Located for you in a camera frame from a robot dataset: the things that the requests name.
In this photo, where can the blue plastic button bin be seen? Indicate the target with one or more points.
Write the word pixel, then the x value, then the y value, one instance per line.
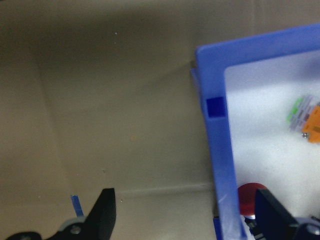
pixel 220 150

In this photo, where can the white foam bin liner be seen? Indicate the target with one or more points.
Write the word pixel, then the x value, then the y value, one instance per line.
pixel 262 150

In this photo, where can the green push button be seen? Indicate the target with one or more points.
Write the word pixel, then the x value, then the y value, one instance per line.
pixel 297 112

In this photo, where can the red button white block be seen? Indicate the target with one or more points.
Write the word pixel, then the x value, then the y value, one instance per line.
pixel 247 200

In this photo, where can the orange block push button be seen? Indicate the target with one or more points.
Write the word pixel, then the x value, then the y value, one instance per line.
pixel 315 125

